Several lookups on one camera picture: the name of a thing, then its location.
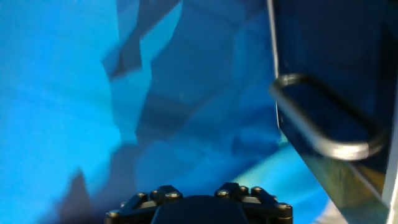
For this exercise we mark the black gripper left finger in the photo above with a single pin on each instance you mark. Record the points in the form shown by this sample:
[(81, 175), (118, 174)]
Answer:
[(140, 207)]

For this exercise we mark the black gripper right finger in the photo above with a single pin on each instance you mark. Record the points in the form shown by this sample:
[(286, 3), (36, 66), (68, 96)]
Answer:
[(264, 205)]

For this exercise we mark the silver Galanz microwave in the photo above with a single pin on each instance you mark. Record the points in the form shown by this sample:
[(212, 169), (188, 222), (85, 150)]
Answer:
[(342, 46)]

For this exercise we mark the black glass microwave door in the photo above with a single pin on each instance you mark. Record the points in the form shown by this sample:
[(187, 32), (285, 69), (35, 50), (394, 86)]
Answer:
[(342, 46)]

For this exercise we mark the blue mountain print cloth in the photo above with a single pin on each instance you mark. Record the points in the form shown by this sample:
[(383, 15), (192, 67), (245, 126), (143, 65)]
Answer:
[(93, 93)]

